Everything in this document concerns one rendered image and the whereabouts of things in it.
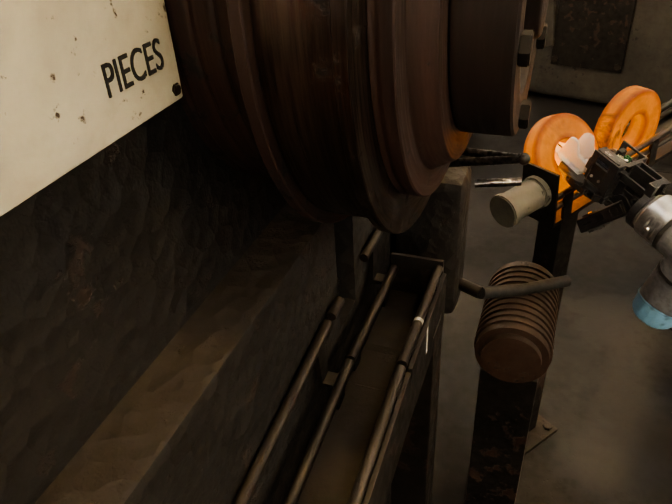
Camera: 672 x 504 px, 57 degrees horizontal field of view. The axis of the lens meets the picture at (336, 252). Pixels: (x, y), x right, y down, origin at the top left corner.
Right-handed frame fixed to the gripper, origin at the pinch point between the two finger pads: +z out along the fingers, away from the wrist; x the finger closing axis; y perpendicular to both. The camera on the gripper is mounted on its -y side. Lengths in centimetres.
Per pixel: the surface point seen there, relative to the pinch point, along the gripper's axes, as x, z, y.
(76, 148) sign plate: 82, -25, 40
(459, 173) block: 30.8, -6.9, 9.2
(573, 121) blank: -3.4, 1.6, 4.2
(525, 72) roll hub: 41, -20, 35
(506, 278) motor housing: 13.6, -10.2, -18.0
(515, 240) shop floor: -59, 38, -82
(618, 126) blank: -10.8, -2.5, 4.0
